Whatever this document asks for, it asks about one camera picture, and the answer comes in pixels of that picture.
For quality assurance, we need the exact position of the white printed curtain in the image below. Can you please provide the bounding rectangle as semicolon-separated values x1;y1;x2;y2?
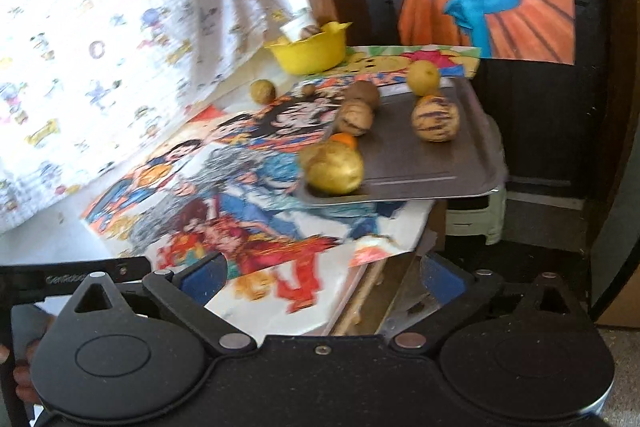
0;0;311;238

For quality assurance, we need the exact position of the green yellow round fruit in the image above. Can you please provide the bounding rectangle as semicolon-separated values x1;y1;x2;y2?
250;79;277;104

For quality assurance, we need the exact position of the white plastic stool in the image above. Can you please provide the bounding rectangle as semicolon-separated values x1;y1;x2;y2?
445;192;508;245

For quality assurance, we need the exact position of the cartoon printed table cover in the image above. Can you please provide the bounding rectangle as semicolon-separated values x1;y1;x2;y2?
80;44;483;338

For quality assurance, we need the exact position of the cardboard box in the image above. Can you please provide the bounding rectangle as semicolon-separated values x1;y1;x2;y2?
595;227;640;328

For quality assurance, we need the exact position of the yellow plastic bowl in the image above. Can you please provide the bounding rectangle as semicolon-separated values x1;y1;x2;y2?
264;21;352;76

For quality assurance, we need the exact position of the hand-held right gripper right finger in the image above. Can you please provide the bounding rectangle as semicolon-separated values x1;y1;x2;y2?
392;252;591;353

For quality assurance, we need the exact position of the person's left hand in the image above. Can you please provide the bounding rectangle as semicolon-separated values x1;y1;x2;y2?
0;343;34;404

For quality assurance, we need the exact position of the metal tray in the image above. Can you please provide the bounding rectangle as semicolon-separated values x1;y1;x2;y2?
297;77;508;208

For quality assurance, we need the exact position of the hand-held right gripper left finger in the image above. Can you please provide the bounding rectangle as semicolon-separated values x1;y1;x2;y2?
70;251;256;354

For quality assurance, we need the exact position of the brown kiwi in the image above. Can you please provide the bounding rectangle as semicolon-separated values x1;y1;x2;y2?
344;81;381;110

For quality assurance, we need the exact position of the green yellow lumpy fruit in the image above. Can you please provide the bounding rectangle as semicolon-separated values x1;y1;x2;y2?
305;142;365;195

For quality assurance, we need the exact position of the yellow round citrus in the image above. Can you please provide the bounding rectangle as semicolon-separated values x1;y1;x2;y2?
406;60;442;96

